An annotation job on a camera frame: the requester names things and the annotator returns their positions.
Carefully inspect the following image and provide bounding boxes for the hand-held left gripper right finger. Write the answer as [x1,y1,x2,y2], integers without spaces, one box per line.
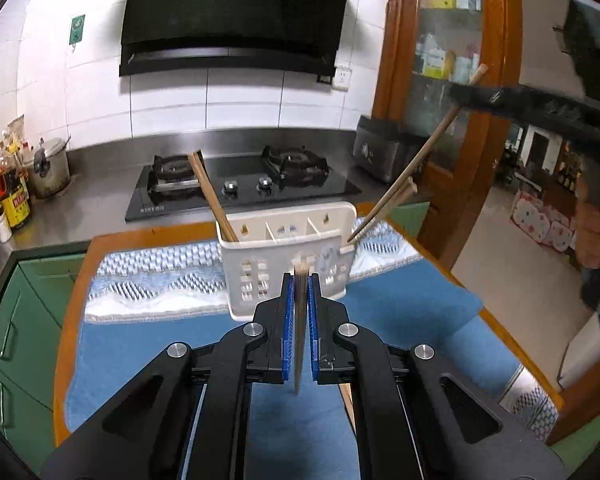
[307,272,566,480]

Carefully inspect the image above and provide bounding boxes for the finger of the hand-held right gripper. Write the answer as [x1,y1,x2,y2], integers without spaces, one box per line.
[450,85,531,116]

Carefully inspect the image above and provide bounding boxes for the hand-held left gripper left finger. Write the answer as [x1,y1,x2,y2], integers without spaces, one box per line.
[40,272,296,480]

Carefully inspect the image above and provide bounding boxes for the white plastic utensil holder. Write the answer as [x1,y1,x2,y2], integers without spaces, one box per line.
[216,201,358,322]

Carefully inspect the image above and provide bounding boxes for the person's right hand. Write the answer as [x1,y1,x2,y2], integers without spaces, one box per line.
[574,182,600,272]

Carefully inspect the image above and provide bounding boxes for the wooden glass door cabinet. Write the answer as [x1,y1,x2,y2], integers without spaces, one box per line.
[370,0,523,271]

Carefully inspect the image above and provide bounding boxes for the shelf of small boxes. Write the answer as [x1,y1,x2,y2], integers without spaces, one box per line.
[415,0,483,83]

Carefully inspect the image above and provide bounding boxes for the black rice cooker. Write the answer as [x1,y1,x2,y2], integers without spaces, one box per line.
[352,115,431,183]

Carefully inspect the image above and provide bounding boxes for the pink patterned floor mat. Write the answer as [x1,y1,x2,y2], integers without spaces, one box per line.
[510,190,576,251]

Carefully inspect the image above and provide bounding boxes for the blue patterned tablecloth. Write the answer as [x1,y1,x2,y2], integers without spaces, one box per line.
[65,220,561,480]

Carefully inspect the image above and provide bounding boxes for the black gas stove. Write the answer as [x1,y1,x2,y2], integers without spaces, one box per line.
[125,146,363,223]

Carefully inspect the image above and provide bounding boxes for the wooden table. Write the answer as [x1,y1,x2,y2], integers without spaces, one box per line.
[52,202,600,448]

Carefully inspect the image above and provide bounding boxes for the steel kitchen counter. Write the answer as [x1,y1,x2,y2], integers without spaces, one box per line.
[0,127,431,261]

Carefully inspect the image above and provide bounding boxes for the black range hood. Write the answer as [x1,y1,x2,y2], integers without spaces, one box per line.
[119,0,388,78]

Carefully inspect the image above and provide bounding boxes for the green kitchen base cabinets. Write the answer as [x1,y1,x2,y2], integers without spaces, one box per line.
[0,245,88,461]

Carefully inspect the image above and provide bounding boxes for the steel pot with lid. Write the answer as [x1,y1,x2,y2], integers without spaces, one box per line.
[32,137,72,198]

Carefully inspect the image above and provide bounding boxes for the green wall hook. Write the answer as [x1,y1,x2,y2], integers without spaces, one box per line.
[69,15,86,53]

